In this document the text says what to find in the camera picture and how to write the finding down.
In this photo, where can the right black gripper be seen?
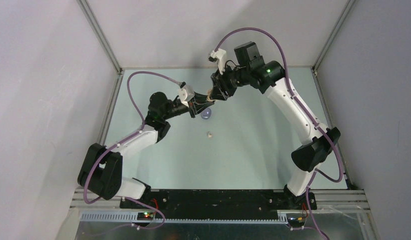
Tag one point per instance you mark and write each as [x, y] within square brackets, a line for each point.
[220, 85]

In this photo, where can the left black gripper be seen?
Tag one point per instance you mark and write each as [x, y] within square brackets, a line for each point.
[198, 103]

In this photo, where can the beige earbud charging case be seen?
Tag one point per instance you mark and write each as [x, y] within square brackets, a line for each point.
[209, 96]

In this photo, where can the purple earbud charging case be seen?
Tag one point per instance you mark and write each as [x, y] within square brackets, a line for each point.
[206, 114]

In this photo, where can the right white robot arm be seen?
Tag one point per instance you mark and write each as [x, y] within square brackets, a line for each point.
[270, 79]

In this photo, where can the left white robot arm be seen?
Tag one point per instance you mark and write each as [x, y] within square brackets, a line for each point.
[101, 174]

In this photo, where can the left controller board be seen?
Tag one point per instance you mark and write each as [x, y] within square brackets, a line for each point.
[145, 216]

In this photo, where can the controller board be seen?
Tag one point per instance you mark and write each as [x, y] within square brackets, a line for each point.
[297, 220]
[145, 216]

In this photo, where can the right controller board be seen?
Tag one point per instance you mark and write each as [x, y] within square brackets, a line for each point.
[297, 220]

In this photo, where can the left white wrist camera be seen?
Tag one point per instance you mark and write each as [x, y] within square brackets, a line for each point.
[186, 94]

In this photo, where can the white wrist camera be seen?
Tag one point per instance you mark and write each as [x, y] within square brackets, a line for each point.
[186, 94]
[219, 57]

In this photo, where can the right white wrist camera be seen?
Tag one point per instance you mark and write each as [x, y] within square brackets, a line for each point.
[219, 57]

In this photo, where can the aluminium frame rail front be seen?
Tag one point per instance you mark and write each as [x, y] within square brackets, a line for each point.
[119, 209]

